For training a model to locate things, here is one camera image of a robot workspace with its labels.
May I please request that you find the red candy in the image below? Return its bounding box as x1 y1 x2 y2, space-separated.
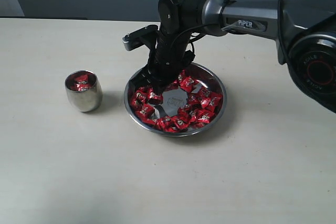
180 77 198 93
148 90 163 105
70 74 91 92
172 116 189 131
196 110 216 124
130 90 147 111
204 94 223 111

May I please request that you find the stainless steel plate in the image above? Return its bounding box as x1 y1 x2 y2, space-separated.
124 63 227 137

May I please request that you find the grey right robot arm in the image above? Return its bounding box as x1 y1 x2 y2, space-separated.
123 0 335 111

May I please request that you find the stainless steel cup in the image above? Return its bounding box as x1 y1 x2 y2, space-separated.
65 70 103 112

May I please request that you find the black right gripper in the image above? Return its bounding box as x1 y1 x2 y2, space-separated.
130 29 195 95

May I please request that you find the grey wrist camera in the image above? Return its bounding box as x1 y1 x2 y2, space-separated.
122 25 158 51

